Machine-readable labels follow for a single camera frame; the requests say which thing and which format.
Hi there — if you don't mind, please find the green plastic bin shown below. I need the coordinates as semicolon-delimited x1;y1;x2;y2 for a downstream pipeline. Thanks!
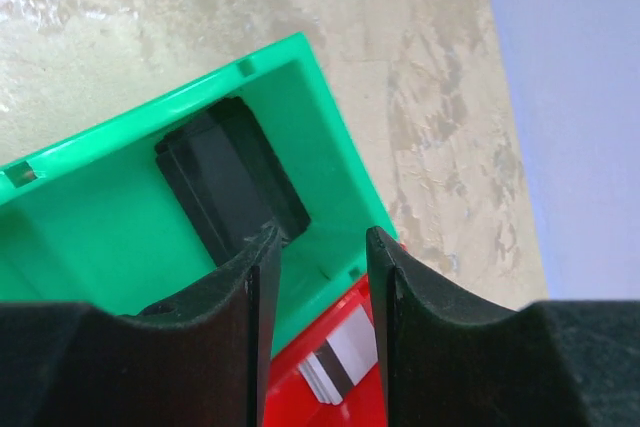
1;33;393;351

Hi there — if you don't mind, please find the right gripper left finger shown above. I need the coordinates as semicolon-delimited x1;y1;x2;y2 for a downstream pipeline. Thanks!
1;225;282;426

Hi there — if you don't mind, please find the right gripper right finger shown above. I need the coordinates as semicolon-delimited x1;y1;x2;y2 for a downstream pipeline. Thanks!
366;227;639;426

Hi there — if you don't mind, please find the middle red plastic bin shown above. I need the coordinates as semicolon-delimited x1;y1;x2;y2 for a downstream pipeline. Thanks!
263;275;386;426

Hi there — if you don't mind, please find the silver card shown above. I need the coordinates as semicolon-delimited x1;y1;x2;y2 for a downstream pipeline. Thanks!
298;306;378;405

